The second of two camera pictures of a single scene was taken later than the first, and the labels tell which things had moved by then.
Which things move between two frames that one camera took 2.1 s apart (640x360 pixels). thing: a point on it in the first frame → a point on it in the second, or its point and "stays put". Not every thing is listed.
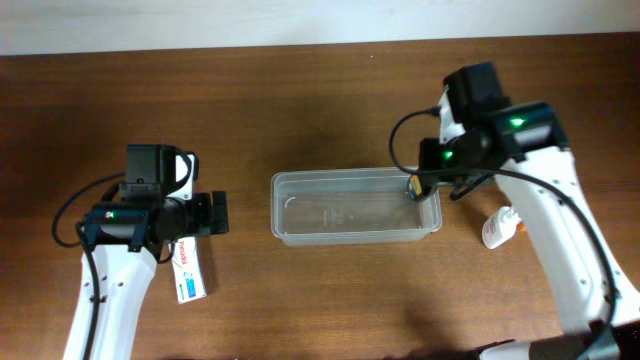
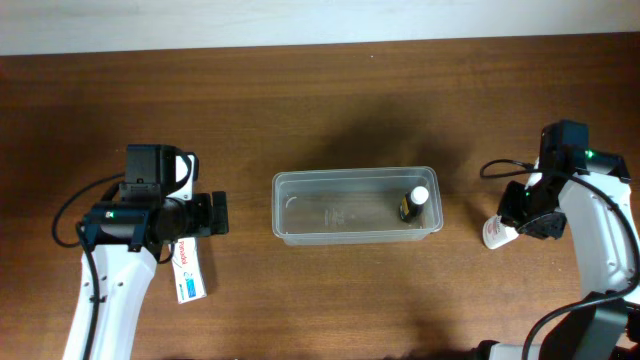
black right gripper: [428, 153] → [510, 216]
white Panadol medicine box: [188, 273] stays put
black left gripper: [204, 225] stays put
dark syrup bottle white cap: [414, 186] → [412, 203]
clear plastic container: [351, 206] stays put
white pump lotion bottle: [500, 226] stays put
